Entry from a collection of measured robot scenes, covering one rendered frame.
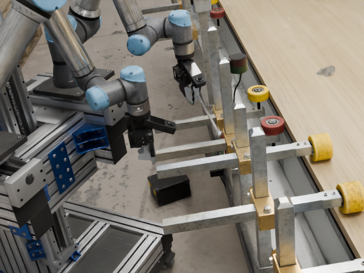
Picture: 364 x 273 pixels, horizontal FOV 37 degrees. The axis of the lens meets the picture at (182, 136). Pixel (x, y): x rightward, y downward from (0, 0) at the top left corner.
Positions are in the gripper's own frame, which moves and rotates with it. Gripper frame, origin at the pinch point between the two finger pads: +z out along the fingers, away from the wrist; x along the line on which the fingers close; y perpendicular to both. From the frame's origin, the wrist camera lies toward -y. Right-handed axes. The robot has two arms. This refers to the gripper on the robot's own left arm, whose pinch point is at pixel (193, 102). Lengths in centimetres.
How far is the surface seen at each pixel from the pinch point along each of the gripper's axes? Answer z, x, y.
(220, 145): 4.4, 3.5, -26.9
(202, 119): 7.1, -2.0, -2.0
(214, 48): -19.7, -10.6, -1.4
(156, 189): 77, 3, 59
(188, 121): 7.1, 3.0, -0.2
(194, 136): 90, -47, 114
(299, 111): -0.6, -26.4, -31.0
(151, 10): 8, -42, 143
